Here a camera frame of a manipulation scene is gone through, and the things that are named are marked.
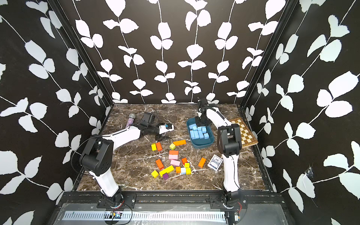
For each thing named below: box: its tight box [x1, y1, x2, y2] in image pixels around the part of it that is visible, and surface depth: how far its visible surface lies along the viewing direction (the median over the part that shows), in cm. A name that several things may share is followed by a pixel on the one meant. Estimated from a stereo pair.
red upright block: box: [155, 142, 163, 152], surface depth 96 cm
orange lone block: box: [197, 157, 207, 169], surface depth 89 cm
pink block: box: [170, 159, 181, 166], surface depth 89 cm
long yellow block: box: [158, 165, 175, 178], surface depth 86 cm
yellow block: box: [150, 142, 158, 151], surface depth 95 cm
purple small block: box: [163, 172, 170, 181], surface depth 83 cm
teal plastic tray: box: [186, 116, 215, 149], surface depth 102 cm
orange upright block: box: [155, 158, 165, 171], surface depth 87 cm
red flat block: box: [169, 150, 179, 155], surface depth 95 cm
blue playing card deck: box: [207, 154, 224, 172], surface depth 88 cm
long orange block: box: [172, 139, 187, 146], surface depth 100 cm
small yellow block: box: [150, 169, 159, 179], surface depth 83 cm
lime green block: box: [169, 142, 176, 151], surface depth 95 cm
